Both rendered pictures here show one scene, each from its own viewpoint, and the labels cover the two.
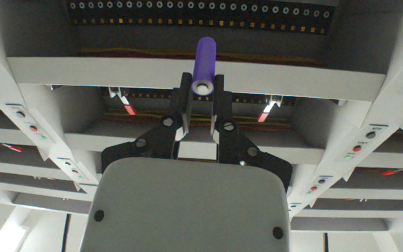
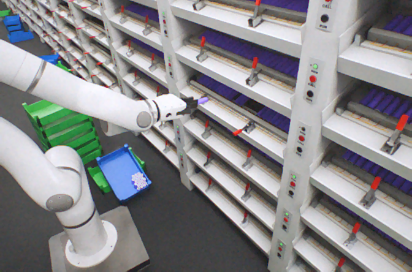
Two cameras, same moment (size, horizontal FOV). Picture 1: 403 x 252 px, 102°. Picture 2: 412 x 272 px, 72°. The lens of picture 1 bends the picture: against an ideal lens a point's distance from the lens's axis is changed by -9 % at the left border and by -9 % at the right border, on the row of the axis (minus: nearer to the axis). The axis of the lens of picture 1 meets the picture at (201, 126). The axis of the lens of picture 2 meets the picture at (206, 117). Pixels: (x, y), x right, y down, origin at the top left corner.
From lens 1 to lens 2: 1.03 m
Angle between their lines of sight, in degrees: 96
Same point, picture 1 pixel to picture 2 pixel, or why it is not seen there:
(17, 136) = (357, 71)
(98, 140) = (276, 46)
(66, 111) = not seen: hidden behind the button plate
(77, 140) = (292, 51)
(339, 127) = (176, 30)
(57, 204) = not seen: outside the picture
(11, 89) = (298, 109)
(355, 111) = (176, 43)
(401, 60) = (178, 66)
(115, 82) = (245, 88)
